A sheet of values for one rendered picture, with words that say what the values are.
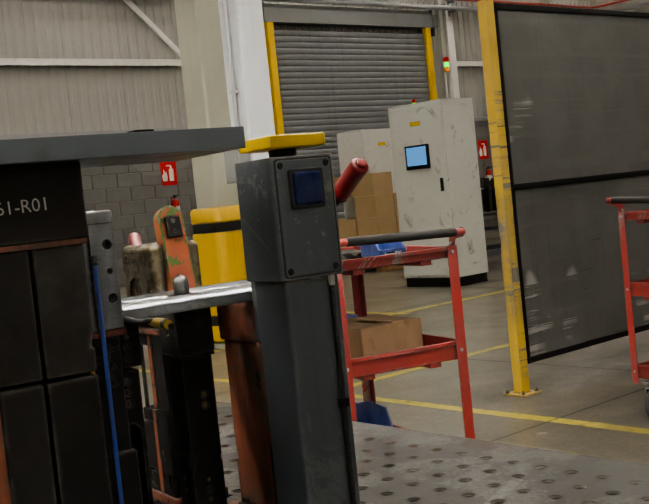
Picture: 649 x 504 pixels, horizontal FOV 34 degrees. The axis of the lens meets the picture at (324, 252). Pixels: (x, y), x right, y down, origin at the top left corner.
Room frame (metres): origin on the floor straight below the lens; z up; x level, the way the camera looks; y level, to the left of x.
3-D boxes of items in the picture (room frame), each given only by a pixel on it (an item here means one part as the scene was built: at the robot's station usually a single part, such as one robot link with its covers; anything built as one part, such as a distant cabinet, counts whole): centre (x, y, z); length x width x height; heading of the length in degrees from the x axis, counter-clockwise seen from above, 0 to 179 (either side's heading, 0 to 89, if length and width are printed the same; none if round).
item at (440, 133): (11.59, -1.30, 1.22); 0.80 x 0.54 x 2.45; 41
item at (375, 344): (3.59, -0.09, 0.49); 0.81 x 0.47 x 0.97; 24
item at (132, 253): (1.47, 0.23, 0.88); 0.15 x 0.11 x 0.36; 33
